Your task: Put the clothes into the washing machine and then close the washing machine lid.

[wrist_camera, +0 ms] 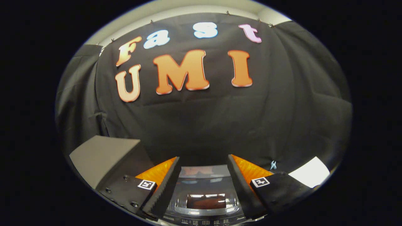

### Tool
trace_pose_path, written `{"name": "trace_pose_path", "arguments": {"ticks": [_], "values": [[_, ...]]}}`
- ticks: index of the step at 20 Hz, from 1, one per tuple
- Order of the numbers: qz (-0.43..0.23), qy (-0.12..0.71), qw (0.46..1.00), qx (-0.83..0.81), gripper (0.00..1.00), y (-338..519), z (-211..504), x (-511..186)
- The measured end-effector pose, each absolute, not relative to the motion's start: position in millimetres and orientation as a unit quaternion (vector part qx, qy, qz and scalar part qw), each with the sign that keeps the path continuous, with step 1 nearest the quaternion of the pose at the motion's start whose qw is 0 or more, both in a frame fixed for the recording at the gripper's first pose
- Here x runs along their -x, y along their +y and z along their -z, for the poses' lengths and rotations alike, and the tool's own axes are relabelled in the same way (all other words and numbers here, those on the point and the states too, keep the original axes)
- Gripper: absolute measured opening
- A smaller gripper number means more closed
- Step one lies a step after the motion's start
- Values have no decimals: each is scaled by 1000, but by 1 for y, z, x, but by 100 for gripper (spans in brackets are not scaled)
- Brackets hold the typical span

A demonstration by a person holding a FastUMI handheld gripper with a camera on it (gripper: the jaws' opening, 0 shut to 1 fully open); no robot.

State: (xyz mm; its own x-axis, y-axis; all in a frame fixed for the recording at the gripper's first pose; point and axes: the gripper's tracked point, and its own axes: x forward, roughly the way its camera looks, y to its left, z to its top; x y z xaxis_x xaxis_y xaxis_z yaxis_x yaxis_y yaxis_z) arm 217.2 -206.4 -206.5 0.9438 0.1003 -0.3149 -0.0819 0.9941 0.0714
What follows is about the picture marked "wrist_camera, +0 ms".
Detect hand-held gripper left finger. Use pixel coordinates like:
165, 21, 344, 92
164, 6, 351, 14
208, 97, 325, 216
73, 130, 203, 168
96, 156, 182, 222

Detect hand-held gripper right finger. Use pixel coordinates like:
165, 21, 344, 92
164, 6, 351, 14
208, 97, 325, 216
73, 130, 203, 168
227, 154, 314, 220

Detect dark washing machine lid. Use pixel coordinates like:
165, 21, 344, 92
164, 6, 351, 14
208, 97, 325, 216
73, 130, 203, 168
170, 165, 249, 218

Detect grey washing machine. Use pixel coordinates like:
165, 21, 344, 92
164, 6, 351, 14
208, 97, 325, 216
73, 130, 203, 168
157, 164, 255, 226

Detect white board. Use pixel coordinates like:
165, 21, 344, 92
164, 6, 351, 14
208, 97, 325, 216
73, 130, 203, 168
288, 156, 330, 188

